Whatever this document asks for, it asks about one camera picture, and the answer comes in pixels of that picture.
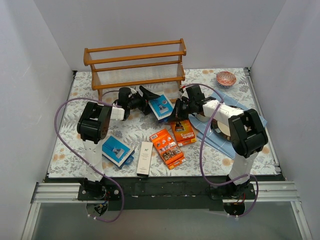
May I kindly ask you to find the white enamel mug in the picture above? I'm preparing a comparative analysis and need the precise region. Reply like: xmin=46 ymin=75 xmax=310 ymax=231
xmin=191 ymin=113 xmax=210 ymax=123

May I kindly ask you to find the tall beige slim box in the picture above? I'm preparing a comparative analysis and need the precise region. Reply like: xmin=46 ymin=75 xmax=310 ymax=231
xmin=136 ymin=141 xmax=153 ymax=177

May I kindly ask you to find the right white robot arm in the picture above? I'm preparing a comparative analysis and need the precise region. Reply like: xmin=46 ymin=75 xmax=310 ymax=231
xmin=168 ymin=83 xmax=268 ymax=199

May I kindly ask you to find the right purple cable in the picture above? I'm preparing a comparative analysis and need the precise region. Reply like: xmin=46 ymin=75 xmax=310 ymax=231
xmin=178 ymin=83 xmax=260 ymax=218

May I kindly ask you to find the blue checked cloth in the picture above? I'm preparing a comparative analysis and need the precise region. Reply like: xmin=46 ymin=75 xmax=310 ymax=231
xmin=187 ymin=89 xmax=268 ymax=161

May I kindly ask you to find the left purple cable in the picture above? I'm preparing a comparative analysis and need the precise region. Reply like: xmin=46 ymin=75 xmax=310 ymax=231
xmin=54 ymin=90 xmax=125 ymax=223

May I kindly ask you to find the orange razor pack with pictures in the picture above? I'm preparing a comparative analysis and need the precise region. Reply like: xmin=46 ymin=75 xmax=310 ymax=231
xmin=149 ymin=129 xmax=186 ymax=170

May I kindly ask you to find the red patterned bowl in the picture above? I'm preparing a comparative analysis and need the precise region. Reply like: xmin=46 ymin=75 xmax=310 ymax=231
xmin=216 ymin=71 xmax=237 ymax=89

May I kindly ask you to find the black rimmed plate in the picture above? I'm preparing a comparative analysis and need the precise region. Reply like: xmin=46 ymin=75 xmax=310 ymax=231
xmin=211 ymin=119 xmax=232 ymax=143

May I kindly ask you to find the floral table mat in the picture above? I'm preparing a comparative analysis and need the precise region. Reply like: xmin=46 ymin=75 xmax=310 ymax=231
xmin=47 ymin=67 xmax=282 ymax=179

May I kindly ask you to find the purple cable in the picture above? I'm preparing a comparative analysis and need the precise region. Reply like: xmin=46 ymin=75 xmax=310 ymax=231
xmin=54 ymin=90 xmax=125 ymax=223
xmin=178 ymin=83 xmax=260 ymax=218

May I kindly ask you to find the orange Gillette Fusion5 box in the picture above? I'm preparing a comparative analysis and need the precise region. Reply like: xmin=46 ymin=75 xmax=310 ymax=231
xmin=170 ymin=120 xmax=197 ymax=147

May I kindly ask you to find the wooden three-tier shelf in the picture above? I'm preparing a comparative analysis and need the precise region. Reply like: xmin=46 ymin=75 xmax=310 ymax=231
xmin=83 ymin=38 xmax=187 ymax=100

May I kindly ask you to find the blue Harry's razor box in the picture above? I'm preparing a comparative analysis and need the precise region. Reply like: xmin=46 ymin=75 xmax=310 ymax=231
xmin=148 ymin=94 xmax=174 ymax=123
xmin=102 ymin=134 xmax=135 ymax=169

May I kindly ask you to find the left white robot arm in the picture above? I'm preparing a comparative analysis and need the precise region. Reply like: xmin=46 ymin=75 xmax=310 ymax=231
xmin=77 ymin=86 xmax=160 ymax=200

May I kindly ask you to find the aluminium rail frame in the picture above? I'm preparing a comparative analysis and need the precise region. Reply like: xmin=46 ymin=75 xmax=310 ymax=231
xmin=21 ymin=66 xmax=313 ymax=240

